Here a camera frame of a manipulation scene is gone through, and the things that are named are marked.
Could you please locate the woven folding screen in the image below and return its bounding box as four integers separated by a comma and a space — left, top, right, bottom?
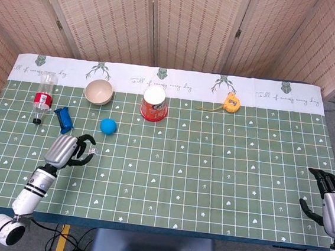
0, 0, 335, 148

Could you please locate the yellow tape measure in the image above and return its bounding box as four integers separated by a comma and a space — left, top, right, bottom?
195, 89, 242, 115

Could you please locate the beige bowl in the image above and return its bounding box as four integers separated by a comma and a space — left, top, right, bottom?
83, 77, 115, 107

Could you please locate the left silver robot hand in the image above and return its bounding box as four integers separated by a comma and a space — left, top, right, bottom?
43, 130, 97, 173

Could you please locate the blue ball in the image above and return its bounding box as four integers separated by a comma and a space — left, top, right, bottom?
99, 118, 118, 135

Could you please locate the black floor cable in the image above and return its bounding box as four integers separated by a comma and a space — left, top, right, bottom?
27, 219, 97, 251

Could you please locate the blue-grey chair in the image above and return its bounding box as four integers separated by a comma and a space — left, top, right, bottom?
89, 227, 219, 251

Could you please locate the red instant noodle cup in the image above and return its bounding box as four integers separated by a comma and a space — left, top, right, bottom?
139, 84, 171, 123

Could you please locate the green grid tablecloth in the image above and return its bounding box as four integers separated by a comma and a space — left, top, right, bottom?
0, 51, 335, 251

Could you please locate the clear plastic bottle red label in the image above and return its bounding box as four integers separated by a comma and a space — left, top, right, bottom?
31, 71, 59, 126

